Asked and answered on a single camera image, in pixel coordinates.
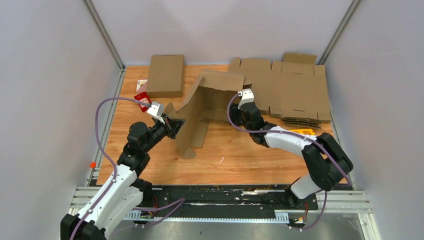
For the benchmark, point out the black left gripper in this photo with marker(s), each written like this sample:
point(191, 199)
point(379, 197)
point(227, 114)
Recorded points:
point(172, 125)

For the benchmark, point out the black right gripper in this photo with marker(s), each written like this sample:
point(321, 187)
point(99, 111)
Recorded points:
point(234, 114)

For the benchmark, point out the brown cardboard box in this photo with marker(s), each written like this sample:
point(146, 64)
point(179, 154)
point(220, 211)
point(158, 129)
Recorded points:
point(166, 76)
point(205, 102)

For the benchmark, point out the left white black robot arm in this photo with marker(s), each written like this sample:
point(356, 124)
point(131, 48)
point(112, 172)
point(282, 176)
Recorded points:
point(123, 190)

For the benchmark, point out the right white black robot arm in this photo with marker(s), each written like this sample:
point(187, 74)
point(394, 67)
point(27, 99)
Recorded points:
point(326, 161)

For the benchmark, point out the closed brown cardboard box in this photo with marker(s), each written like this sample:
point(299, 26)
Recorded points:
point(166, 76)

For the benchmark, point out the red plastic window block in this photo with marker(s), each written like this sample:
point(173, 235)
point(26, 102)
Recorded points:
point(144, 99)

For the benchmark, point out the playing card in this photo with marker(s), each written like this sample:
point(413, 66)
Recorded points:
point(141, 85)

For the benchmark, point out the stack of flat cardboard sheets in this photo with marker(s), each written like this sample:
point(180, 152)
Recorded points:
point(293, 89)

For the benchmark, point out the yellow plastic triangle block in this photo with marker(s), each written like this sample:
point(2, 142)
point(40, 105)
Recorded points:
point(302, 132)

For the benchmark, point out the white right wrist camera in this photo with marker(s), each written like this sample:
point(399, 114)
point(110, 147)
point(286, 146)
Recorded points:
point(246, 96)

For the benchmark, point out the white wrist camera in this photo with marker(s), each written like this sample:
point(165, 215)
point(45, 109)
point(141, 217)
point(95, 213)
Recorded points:
point(156, 111)
point(246, 96)

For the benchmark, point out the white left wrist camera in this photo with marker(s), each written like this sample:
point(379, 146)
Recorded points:
point(156, 111)

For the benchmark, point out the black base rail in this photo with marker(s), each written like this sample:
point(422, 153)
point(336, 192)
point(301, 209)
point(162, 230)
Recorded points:
point(227, 201)

